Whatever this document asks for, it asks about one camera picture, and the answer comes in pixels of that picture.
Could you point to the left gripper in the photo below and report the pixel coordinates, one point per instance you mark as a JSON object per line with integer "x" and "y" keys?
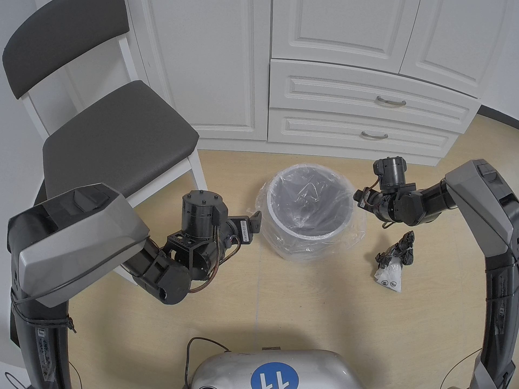
{"x": 241, "y": 231}

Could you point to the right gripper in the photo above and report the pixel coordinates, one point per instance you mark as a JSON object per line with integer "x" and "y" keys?
{"x": 369, "y": 204}

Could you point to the clear plastic bag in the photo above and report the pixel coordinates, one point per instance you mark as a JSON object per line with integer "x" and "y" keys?
{"x": 357, "y": 229}

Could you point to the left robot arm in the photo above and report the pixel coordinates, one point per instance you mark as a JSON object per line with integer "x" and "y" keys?
{"x": 81, "y": 237}

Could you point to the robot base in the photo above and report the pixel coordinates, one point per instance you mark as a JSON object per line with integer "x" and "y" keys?
{"x": 227, "y": 369}

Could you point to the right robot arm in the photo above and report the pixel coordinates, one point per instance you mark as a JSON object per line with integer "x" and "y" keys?
{"x": 478, "y": 193}

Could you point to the pale grey trash bin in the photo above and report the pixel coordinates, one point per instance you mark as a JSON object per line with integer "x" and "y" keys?
{"x": 284, "y": 233}

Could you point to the crumpled black plastic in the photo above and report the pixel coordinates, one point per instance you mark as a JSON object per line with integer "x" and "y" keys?
{"x": 405, "y": 243}

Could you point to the white chair grey cushions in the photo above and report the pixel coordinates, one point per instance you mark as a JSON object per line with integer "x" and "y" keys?
{"x": 121, "y": 136}

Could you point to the white wardrobe with drawers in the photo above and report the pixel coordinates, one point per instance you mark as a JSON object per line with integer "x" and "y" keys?
{"x": 211, "y": 55}

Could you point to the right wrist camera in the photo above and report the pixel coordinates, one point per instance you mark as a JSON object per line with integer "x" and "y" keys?
{"x": 379, "y": 167}

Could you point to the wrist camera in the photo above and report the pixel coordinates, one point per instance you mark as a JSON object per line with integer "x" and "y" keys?
{"x": 379, "y": 167}
{"x": 219, "y": 211}

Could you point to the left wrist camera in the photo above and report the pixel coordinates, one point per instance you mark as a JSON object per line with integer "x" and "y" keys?
{"x": 219, "y": 211}

